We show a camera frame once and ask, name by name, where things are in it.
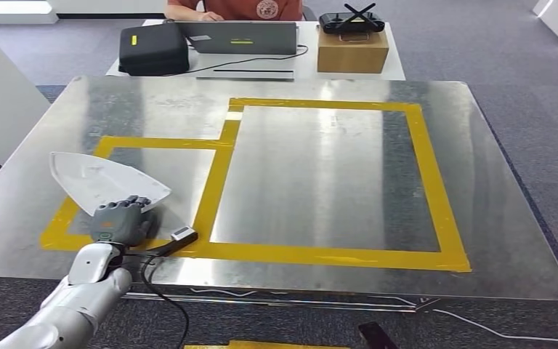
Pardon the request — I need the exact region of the brown cardboard box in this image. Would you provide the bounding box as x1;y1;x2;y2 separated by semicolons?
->
316;26;389;74

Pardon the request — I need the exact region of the black left wrist camera bracket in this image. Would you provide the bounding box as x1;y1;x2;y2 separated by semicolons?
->
124;233;199;258

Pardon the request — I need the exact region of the yellow tape outline on workbench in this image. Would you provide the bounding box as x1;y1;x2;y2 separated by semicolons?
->
39;97;472;274

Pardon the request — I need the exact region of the grey laptop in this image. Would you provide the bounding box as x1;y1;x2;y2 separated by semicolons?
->
175;20;299;55

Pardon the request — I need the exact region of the white pointed plastic shell part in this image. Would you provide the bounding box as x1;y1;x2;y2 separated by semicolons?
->
49;151;173;217

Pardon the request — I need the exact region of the steel workbench table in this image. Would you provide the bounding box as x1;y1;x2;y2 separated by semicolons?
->
0;74;558;314

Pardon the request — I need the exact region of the black carrying case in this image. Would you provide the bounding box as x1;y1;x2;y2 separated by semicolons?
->
118;23;191;77

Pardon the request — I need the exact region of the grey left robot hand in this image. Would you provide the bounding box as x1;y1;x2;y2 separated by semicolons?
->
89;195;157;247

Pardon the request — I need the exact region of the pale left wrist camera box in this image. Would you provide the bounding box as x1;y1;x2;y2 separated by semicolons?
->
170;226;198;242

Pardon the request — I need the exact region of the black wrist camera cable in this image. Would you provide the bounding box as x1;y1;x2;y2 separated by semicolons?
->
140;255;191;349

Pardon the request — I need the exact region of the person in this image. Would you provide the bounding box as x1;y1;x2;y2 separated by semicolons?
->
166;0;304;23

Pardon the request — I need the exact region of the black laptop cable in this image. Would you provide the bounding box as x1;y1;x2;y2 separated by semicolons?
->
163;44;310;78

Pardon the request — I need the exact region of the yellow floor tape outline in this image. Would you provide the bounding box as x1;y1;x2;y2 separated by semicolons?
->
185;339;352;349

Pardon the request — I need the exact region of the white power cable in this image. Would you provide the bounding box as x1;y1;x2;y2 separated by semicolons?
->
432;308;558;343

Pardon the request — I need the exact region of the black controller with antennas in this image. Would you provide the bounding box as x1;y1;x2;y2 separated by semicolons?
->
318;2;386;35

